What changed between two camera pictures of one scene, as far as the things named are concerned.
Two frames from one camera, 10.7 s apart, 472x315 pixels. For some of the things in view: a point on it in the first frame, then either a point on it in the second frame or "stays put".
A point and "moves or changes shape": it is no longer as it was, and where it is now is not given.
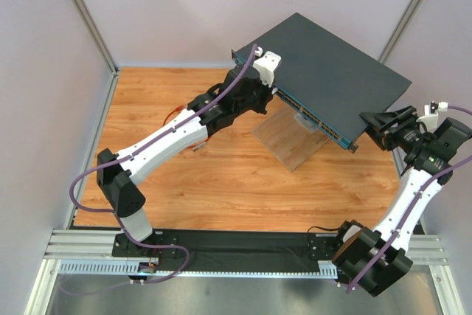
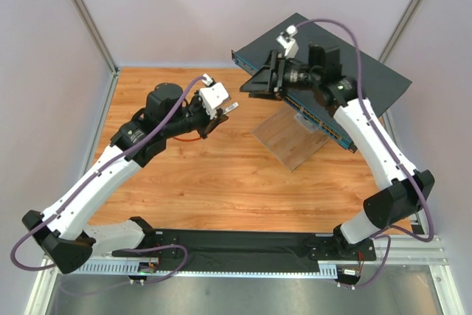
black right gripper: [389, 127] → [275, 74]
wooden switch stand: [293, 139] stays put
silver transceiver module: [203, 144] moves or changes shape
